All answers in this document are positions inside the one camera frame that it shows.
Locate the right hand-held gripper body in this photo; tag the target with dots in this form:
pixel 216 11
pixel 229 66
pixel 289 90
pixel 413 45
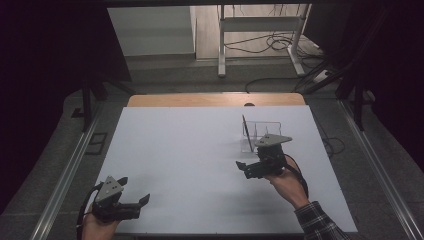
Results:
pixel 271 156

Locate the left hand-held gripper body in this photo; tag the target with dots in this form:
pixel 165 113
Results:
pixel 110 203

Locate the clear acrylic pen holder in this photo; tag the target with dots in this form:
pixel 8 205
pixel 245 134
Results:
pixel 263 130

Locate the dark pen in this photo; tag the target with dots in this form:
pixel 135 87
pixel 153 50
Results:
pixel 247 133

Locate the person's left hand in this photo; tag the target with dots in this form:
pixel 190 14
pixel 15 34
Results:
pixel 98 228

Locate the person's right hand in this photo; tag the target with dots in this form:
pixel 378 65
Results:
pixel 288 188

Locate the black metal stand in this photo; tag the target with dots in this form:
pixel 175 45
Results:
pixel 358 100
pixel 87 100

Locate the white power strip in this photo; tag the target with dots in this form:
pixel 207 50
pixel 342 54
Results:
pixel 321 76

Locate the white cabinet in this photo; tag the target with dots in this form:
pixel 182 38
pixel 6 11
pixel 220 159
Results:
pixel 150 30

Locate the black floor frame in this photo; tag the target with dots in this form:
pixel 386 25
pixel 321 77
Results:
pixel 96 144

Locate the metal floor rail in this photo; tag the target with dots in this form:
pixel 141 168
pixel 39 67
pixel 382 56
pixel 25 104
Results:
pixel 383 173
pixel 66 176

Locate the white desk frame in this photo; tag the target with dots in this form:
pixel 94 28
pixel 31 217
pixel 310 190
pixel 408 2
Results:
pixel 260 24

